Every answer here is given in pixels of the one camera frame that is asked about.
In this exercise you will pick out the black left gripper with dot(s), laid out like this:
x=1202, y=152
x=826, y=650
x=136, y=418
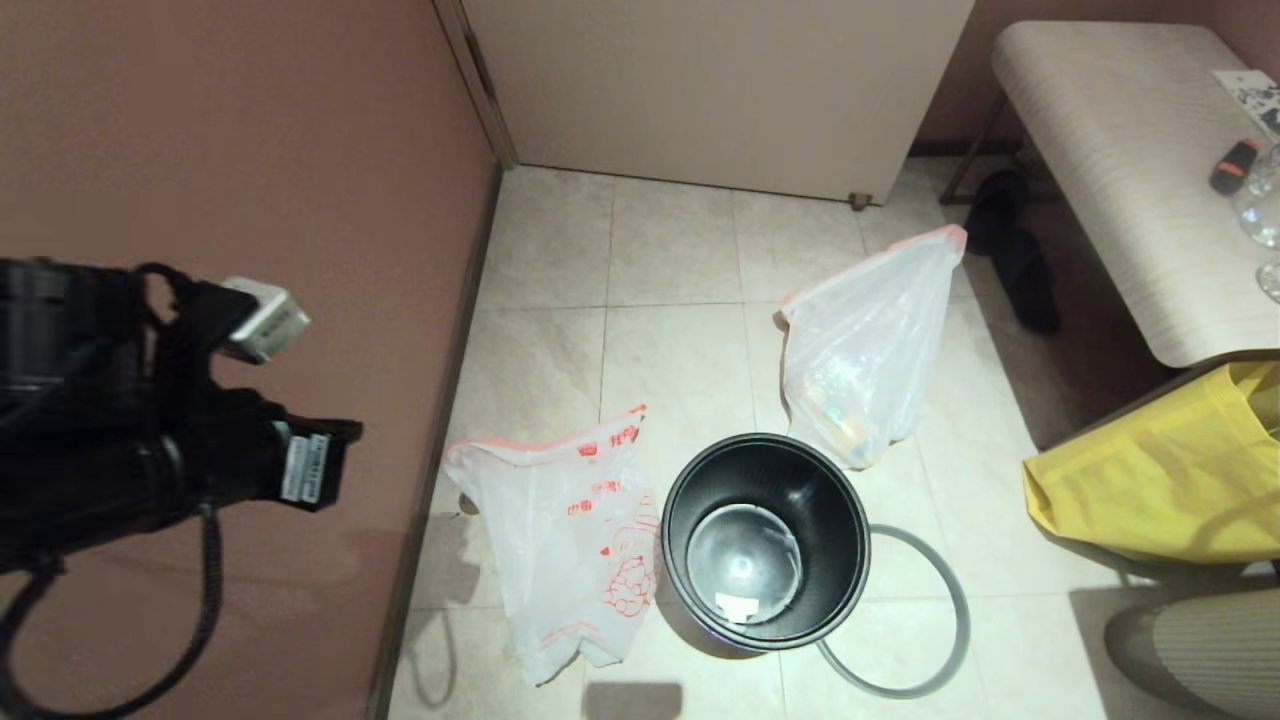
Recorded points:
x=250, y=450

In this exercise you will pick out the white red-printed bag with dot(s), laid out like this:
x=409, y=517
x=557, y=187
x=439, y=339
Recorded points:
x=560, y=540

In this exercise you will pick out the white trash bag with rubbish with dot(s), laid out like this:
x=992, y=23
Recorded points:
x=870, y=340

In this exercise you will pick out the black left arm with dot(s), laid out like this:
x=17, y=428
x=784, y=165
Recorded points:
x=80, y=450

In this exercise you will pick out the black round trash bin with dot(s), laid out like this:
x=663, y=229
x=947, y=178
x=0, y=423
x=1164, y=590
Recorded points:
x=820, y=500

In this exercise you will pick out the yellow fabric bag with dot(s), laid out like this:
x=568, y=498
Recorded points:
x=1150, y=490

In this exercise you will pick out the dark baseboard strip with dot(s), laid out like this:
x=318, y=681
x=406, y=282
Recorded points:
x=439, y=440

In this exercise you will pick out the round metal floor drain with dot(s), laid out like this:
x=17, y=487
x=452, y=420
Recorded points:
x=468, y=503

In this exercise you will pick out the white door panel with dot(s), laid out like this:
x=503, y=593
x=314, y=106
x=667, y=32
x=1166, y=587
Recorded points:
x=720, y=90

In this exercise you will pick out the black slipper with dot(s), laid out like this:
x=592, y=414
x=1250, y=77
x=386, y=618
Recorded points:
x=1000, y=195
x=1030, y=285

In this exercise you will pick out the beige wood-grain bench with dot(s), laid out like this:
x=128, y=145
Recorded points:
x=1120, y=180

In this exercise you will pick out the black remote with red button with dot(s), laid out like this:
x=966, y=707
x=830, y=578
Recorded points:
x=1235, y=168

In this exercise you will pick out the clear drinking glass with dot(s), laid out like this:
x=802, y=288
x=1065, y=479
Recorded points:
x=1262, y=205
x=1272, y=280

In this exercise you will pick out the printed paper card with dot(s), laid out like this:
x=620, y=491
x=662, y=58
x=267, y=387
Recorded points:
x=1250, y=95

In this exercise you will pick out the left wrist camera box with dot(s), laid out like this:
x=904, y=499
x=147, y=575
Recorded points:
x=265, y=320

